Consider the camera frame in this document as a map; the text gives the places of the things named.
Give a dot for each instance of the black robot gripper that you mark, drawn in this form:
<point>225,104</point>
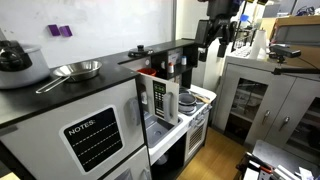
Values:
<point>219,25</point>

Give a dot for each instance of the white toy microwave door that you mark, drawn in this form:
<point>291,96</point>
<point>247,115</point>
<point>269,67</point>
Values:
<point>159,96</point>

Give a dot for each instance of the white toy oven door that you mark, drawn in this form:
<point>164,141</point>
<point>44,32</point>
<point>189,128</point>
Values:
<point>195,135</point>

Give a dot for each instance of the white toy fridge door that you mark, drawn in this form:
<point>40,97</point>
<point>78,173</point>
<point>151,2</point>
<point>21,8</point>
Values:
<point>99,136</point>

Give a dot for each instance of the white toy bottle blue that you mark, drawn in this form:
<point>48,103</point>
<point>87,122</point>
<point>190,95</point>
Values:
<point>184,60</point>

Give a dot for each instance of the white toy bottle red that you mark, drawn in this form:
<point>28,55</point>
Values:
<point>170,68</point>

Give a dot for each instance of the wooden spatula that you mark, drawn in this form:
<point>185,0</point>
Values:
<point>200,97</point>

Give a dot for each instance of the white paper towel roll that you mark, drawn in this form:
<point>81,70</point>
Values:
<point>258,48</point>

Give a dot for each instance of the grey toy pot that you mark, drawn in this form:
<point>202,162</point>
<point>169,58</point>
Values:
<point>187,99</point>

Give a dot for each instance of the grey metal cabinet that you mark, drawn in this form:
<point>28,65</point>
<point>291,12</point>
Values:
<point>256,104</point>

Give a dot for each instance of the red bowl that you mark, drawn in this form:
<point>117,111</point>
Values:
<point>148,71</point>

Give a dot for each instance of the black pot lid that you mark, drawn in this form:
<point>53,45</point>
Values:
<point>140,51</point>

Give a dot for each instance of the grey toy sink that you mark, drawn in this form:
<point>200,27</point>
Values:
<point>157,129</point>

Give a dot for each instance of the toy kitchen playset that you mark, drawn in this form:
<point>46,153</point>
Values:
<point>18,105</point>

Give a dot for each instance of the steel frying pan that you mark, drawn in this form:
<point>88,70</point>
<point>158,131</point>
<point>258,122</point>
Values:
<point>74,72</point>

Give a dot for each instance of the purple block right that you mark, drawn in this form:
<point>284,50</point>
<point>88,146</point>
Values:
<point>65,31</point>

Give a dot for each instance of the purple block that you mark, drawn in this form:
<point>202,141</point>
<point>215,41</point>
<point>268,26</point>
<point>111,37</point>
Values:
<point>65,31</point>
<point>54,30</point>

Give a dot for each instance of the purple block left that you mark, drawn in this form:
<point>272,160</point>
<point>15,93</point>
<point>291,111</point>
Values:
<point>54,30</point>

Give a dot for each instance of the grey pot with lid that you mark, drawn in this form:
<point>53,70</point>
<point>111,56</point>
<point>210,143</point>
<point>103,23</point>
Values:
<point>21,64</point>

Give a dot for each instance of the black camera on stand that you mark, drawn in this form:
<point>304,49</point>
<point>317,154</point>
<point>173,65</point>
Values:
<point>279,53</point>

